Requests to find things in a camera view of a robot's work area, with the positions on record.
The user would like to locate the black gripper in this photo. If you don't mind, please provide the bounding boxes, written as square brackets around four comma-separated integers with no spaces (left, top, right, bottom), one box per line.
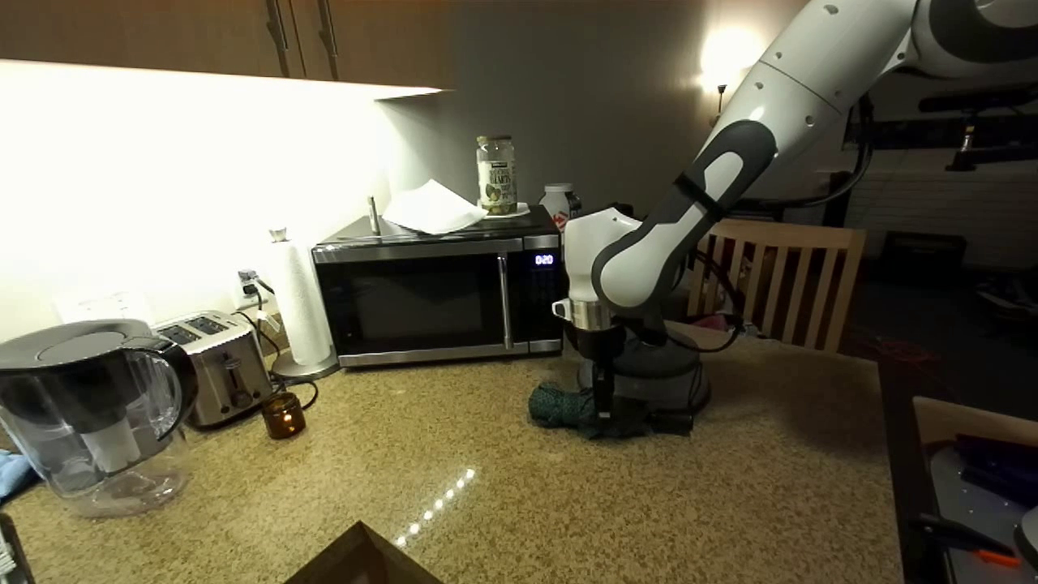
[567,322,629,425]

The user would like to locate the grey round microwave cover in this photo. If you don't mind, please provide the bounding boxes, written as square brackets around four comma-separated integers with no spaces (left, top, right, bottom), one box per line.
[609,331,714,419]

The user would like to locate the black silver microwave oven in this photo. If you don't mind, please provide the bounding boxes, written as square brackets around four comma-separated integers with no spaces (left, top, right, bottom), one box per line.
[308,206,567,372]

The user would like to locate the white plastic bottle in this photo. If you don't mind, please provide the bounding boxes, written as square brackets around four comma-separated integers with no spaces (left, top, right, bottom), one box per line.
[534,183,580,235]

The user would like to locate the small white plate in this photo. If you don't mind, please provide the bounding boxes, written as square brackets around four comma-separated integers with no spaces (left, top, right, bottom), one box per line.
[473,199,530,225]

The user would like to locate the glass jar with label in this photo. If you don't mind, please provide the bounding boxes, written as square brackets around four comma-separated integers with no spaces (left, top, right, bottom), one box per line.
[473,132,519,217]

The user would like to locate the wooden slat-back chair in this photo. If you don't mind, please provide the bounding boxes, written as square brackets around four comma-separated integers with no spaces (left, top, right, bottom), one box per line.
[689,214,869,357]

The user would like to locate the white paper sheet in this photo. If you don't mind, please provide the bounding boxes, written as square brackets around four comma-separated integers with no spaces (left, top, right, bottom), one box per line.
[380,177,490,241]

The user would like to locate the white paper towel roll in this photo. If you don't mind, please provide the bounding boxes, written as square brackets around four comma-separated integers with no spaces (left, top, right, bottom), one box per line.
[261,225,339,382]

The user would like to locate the small amber glass mug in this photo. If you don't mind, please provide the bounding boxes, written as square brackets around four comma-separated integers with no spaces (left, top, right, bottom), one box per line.
[256,375,323,446]

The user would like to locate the dark low cabinet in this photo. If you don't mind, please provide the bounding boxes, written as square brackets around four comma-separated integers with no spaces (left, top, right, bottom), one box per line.
[871,226,968,284]

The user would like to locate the wooden tool tray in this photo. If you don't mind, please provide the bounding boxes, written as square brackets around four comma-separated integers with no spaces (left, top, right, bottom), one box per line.
[912,394,1038,584]

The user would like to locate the glowing lamp on stand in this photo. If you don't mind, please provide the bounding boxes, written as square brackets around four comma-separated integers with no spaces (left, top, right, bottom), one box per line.
[689,22,772,102]

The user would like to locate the silver two-slot toaster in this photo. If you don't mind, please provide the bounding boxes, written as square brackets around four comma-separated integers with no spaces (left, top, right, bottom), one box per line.
[156,309,272,432]

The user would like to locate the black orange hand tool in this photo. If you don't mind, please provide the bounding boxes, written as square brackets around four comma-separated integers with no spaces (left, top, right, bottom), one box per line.
[919,513,1025,573]

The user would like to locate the dark blue box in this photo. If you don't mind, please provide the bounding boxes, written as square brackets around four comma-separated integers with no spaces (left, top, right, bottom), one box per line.
[954,432,1038,509]

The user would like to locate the clear water filter pitcher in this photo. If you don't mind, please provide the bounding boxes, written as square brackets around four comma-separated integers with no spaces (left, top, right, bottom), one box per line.
[0,319,202,518]

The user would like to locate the wooden upper cabinets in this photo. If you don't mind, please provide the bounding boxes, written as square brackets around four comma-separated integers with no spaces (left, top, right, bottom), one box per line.
[0,0,446,90]

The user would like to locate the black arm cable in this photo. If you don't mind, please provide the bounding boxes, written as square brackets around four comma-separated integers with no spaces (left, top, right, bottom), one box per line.
[689,242,753,357]

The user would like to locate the wall outlet with plug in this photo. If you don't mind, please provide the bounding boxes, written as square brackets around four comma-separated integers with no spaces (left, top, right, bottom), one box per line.
[233,268,278,319]

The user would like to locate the metal cabinet handle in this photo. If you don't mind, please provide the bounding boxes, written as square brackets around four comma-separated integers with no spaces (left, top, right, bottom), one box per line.
[261,0,290,78]

